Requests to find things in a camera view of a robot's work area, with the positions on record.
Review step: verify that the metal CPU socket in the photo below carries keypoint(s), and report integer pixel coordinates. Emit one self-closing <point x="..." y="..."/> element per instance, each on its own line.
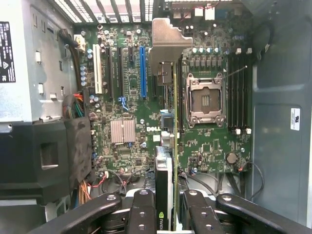
<point x="204" y="100"/>

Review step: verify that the short black expansion slot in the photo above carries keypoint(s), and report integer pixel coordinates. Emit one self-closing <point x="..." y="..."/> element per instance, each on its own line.
<point x="131" y="54"/>

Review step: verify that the silver finned chipset heatsink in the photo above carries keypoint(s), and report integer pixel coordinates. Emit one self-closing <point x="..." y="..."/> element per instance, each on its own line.
<point x="123" y="131"/>

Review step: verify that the thin metal locking lever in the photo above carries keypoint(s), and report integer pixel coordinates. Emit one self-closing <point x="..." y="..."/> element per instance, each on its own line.
<point x="235" y="72"/>

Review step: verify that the long black expansion slot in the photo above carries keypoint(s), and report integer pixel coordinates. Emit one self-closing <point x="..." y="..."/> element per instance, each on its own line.
<point x="154" y="87"/>
<point x="110" y="73"/>
<point x="120" y="73"/>

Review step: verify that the blue expansion slot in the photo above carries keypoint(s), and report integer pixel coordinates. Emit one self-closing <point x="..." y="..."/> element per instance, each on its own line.
<point x="143" y="73"/>

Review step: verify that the black plastic air shroud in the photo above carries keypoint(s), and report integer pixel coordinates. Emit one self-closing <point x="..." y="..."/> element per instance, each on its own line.
<point x="24" y="158"/>

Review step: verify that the green motherboard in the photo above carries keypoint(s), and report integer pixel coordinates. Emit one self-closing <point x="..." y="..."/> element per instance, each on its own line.
<point x="195" y="141"/>

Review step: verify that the white expansion slot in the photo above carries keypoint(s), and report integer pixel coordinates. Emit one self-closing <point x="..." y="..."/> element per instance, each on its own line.
<point x="97" y="70"/>

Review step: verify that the black RAM slot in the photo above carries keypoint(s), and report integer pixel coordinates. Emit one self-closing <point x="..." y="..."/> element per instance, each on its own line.
<point x="241" y="92"/>
<point x="236" y="92"/>
<point x="230" y="92"/>
<point x="247" y="92"/>
<point x="181" y="97"/>

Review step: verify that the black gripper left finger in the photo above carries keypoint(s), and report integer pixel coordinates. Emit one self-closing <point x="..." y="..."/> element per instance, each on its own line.
<point x="141" y="214"/>

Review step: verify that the round coin cell battery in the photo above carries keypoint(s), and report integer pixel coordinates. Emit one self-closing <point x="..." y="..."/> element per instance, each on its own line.
<point x="231" y="158"/>

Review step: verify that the black open PC case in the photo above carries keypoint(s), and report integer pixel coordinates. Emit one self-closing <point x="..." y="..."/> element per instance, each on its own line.
<point x="280" y="146"/>

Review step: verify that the blue plastic card latch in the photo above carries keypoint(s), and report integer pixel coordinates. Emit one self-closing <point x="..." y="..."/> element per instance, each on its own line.
<point x="123" y="102"/>

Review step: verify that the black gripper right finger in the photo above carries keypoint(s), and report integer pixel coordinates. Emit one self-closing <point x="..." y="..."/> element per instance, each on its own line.
<point x="204" y="217"/>

